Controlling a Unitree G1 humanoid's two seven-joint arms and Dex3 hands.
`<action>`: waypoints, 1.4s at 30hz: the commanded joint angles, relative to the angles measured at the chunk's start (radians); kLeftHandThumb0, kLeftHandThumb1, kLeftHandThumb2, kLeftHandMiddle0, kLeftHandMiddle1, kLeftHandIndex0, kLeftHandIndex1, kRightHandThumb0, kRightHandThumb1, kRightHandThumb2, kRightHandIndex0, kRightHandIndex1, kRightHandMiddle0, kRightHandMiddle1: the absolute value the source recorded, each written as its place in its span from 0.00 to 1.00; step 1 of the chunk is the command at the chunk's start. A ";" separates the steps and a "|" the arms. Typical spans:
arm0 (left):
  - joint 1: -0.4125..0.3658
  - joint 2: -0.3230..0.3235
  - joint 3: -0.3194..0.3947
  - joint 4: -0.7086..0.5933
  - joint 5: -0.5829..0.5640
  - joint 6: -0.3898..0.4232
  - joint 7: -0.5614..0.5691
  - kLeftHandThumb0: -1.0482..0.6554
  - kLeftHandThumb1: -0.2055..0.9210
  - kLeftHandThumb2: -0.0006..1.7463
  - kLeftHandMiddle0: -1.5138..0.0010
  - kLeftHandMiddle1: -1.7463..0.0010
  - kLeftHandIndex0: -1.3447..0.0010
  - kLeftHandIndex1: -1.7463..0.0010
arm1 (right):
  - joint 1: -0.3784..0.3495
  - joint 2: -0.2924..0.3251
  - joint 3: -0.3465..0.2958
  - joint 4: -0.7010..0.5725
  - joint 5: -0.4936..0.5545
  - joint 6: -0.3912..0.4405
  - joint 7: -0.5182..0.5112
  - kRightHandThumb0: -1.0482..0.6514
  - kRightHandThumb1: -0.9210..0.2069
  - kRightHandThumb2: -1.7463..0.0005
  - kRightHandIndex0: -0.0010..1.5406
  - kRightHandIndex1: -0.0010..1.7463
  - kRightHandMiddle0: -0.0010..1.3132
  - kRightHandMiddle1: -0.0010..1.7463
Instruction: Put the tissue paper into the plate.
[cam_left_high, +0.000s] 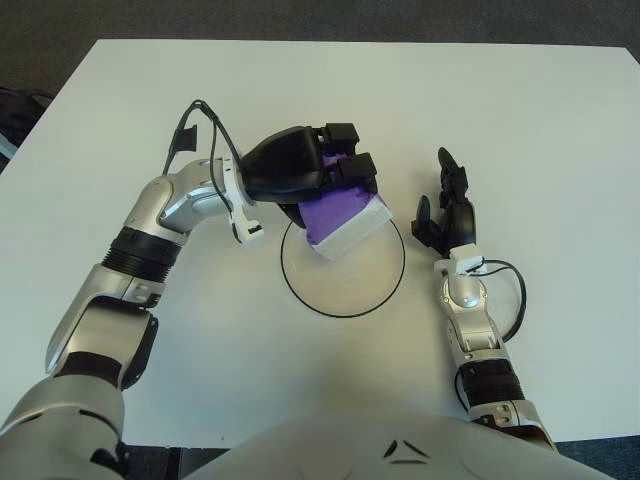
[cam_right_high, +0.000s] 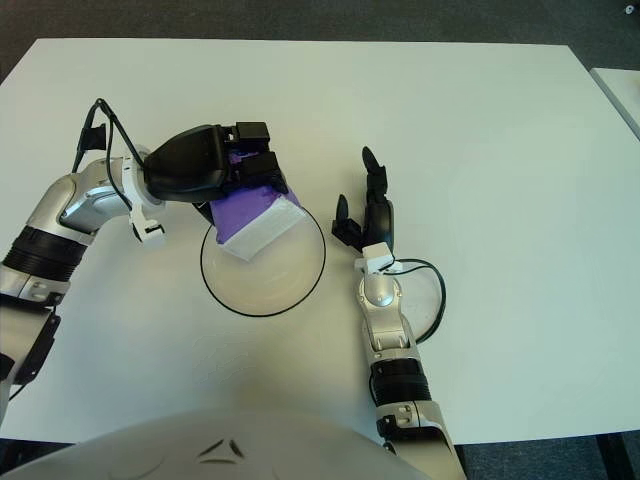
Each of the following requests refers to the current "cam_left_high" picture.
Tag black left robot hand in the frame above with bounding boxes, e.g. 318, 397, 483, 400
240, 121, 377, 229

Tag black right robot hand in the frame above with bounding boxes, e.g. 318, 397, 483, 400
410, 146, 480, 257

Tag purple tissue paper pack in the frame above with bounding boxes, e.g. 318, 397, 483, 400
297, 149, 394, 261

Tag white plate with black rim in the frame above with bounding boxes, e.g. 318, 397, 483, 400
279, 219, 406, 318

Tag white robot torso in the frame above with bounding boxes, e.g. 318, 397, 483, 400
182, 399, 626, 480

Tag black bag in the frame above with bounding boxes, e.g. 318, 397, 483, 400
0, 88, 52, 151

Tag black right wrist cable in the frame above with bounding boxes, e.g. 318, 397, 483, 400
474, 257, 527, 345

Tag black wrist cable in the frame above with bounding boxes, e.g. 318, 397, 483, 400
164, 99, 247, 222
474, 257, 527, 345

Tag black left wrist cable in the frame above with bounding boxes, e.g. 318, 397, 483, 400
164, 99, 247, 222

